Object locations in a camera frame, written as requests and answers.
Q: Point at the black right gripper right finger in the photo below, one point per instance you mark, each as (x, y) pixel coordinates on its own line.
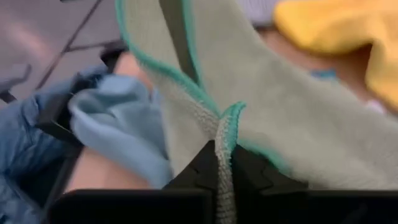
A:
(273, 205)

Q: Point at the light blue microfiber towel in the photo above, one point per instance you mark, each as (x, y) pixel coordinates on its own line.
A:
(118, 124)

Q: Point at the pale green teal-edged towel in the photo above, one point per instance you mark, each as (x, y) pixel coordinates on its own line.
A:
(280, 124)

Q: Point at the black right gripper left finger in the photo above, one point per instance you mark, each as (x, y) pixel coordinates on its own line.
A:
(186, 202)

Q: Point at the yellow microfiber towel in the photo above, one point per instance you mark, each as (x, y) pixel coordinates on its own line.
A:
(342, 28)

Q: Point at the black metal table frame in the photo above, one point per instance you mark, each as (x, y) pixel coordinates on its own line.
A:
(113, 54)

